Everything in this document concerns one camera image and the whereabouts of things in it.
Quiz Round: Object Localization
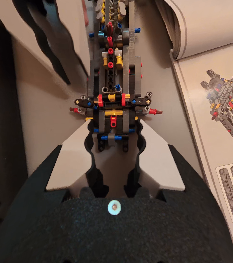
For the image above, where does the lego instruction booklet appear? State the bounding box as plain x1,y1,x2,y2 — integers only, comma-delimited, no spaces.
155,0,233,259

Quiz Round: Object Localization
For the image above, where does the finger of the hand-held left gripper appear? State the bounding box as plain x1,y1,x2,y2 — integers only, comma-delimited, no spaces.
43,0,89,77
0,0,71,85

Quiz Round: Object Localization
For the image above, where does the grey lego car chassis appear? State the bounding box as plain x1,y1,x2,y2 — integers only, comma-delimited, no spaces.
69,0,163,153

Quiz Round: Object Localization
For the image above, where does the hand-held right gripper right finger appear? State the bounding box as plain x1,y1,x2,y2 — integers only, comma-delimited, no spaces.
125,119,186,198

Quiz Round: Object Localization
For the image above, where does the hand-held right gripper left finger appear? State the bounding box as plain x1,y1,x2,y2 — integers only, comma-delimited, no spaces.
45,119,109,198

